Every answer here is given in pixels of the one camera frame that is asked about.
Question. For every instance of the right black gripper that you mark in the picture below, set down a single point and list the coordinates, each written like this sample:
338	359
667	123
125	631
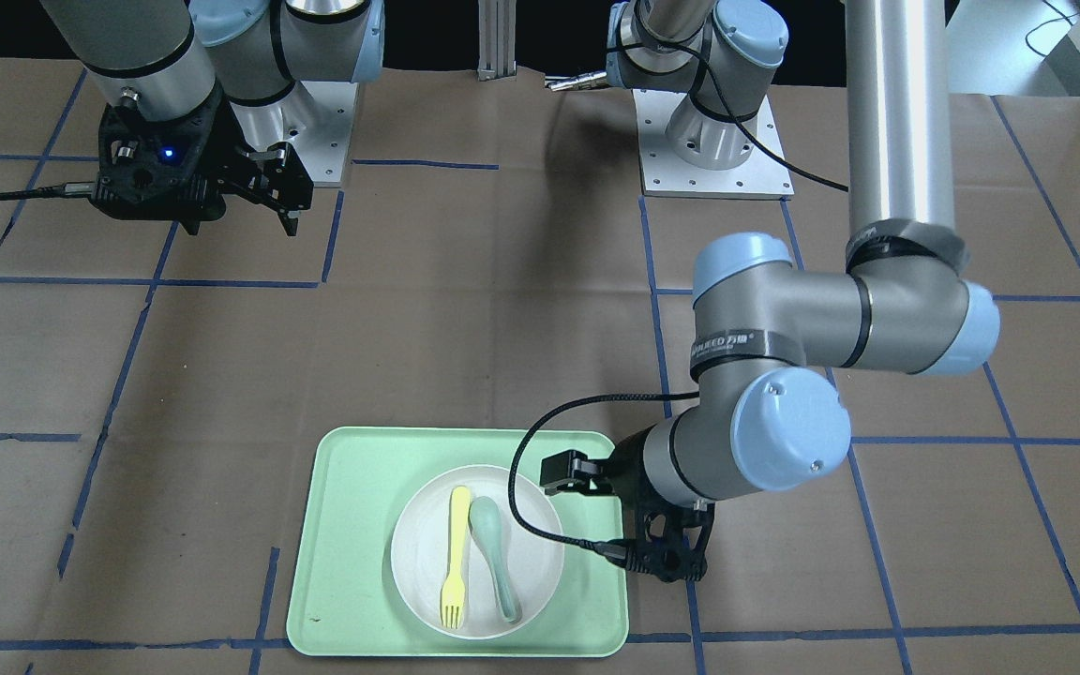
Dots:
232	165

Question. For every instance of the light green tray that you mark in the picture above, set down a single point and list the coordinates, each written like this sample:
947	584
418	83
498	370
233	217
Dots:
344	600

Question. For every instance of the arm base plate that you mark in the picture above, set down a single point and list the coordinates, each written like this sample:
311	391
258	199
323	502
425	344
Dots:
686	154
316	117

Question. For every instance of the pale green spoon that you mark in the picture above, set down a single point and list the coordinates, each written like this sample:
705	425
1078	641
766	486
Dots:
486	526

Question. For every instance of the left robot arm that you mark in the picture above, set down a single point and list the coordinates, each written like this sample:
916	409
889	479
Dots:
765	420

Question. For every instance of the brown paper table cover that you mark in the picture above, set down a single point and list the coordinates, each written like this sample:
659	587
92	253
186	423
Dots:
490	255

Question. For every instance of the yellow plastic fork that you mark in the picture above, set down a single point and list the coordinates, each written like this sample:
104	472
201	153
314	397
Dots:
452	596

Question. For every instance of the aluminium frame post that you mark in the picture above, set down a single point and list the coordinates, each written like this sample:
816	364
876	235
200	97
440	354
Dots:
496	27

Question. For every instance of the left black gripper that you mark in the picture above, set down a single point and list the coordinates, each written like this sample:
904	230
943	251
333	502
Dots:
627	462

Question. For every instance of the white round plate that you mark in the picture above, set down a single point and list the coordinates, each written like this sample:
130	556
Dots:
419	549

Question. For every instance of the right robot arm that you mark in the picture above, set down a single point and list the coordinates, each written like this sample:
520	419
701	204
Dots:
167	56

